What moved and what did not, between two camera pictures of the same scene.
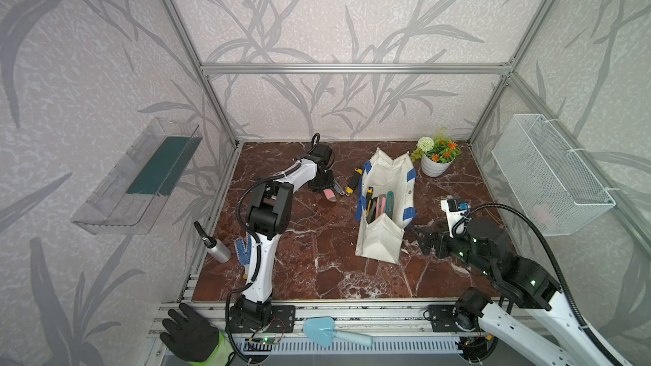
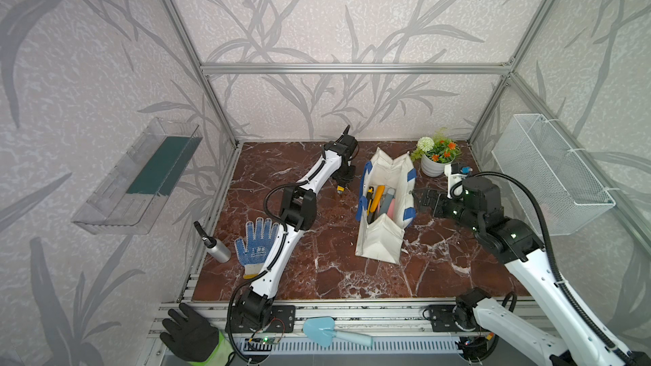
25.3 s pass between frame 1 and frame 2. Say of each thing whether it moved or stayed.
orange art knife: moved
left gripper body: moved
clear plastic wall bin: stayed
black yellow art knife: stayed
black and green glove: stayed
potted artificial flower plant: stayed
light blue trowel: stayed
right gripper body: moved
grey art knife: moved
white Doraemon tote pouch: stayed
